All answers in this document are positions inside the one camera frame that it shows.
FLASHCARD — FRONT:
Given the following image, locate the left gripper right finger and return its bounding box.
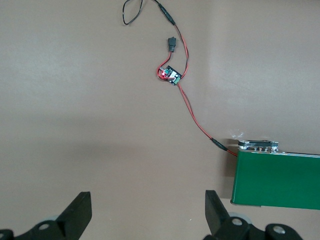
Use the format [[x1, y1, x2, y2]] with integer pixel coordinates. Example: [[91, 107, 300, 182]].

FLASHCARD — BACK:
[[203, 190, 303, 240]]

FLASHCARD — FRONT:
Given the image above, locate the small controller circuit board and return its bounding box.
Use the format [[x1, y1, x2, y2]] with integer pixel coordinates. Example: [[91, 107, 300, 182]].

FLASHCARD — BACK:
[[159, 64, 183, 88]]

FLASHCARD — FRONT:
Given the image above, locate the red black power wire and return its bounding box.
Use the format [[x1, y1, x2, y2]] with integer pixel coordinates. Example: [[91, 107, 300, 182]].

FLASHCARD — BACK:
[[121, 0, 239, 158]]

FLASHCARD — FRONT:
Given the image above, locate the clear tape piece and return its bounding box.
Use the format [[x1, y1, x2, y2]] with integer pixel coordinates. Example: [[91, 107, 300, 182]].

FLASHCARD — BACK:
[[229, 128, 245, 140]]

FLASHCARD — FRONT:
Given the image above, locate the black inline switch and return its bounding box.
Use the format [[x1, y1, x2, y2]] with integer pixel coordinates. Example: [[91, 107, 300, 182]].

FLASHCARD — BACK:
[[166, 36, 178, 53]]

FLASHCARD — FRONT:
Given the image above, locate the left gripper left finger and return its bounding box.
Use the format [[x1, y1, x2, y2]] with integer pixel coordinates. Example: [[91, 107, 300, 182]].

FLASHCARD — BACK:
[[0, 191, 93, 240]]

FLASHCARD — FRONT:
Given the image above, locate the green conveyor belt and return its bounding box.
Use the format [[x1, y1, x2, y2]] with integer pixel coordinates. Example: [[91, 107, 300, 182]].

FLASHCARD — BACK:
[[229, 139, 320, 211]]

